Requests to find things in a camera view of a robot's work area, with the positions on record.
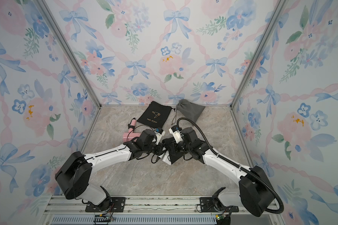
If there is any pink hair dryer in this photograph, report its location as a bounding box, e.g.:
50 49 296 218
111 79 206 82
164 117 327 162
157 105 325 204
123 118 140 142

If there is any black pouch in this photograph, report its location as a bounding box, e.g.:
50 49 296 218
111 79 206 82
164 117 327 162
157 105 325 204
137 101 174 128
162 137 184 164

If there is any grey drawstring pouch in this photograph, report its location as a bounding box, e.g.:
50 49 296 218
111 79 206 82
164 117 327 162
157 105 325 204
171 99 205 125

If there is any white hair dryer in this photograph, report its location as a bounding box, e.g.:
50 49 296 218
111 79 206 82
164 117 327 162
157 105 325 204
161 152 172 165

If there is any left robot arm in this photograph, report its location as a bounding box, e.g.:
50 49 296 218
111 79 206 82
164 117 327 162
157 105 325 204
55 128 165 212

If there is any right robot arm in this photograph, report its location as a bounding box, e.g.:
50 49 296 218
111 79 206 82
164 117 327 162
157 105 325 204
166 126 275 217

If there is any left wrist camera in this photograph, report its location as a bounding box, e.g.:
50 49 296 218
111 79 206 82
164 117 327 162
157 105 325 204
154 128 165 145

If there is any black corrugated cable conduit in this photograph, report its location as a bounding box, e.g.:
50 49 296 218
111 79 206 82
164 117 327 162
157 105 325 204
176 117 284 214

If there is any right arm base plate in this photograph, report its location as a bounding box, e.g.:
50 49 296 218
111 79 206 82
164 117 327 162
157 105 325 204
196 197 239 214

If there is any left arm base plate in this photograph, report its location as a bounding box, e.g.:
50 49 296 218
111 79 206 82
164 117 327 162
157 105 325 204
85 197 126 213

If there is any aluminium front rail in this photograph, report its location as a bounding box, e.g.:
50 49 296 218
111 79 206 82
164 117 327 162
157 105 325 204
39 196 284 225

